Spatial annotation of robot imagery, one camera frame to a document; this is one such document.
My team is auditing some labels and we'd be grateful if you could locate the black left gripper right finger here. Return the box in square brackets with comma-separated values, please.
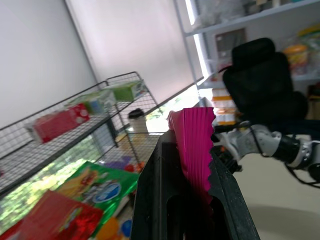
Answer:
[206, 146, 261, 240]

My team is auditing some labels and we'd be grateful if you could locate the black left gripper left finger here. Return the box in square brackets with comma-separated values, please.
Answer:
[129, 129, 192, 240]

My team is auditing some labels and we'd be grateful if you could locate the magenta snack bag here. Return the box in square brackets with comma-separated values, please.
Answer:
[166, 106, 216, 216]

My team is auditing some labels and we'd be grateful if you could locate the orange and blue snack bag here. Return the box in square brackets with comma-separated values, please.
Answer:
[95, 216, 133, 240]

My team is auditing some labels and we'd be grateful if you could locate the purple snack bag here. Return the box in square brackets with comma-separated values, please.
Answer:
[103, 155, 141, 174]

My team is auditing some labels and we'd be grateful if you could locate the stack of orange white boxes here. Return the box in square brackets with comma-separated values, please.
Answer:
[211, 87, 240, 126]

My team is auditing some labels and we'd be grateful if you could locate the green snack bag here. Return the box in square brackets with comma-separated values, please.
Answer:
[53, 161, 141, 226]

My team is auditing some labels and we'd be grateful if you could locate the beige cup with black lid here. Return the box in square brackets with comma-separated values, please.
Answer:
[127, 108, 149, 135]

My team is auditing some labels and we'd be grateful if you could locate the black office chair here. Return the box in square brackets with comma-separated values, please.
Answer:
[221, 37, 320, 137]

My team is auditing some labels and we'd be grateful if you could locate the red snack bag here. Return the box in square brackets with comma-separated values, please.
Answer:
[0, 189, 105, 240]

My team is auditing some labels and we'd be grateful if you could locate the green and white carton box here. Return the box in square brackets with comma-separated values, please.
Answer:
[66, 89, 117, 116]

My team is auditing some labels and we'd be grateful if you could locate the clear jar with orange lid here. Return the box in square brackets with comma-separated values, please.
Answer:
[283, 44, 309, 76]

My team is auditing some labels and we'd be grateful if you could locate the red carton box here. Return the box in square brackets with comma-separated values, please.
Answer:
[31, 103, 91, 145]

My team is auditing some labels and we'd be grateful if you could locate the white shelving unit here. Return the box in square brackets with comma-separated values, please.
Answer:
[173, 0, 320, 91]

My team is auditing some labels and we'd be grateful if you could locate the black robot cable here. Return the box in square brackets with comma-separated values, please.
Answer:
[214, 121, 320, 187]

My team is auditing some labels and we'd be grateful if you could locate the black wire rack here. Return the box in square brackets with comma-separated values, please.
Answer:
[105, 71, 163, 163]
[0, 81, 120, 198]

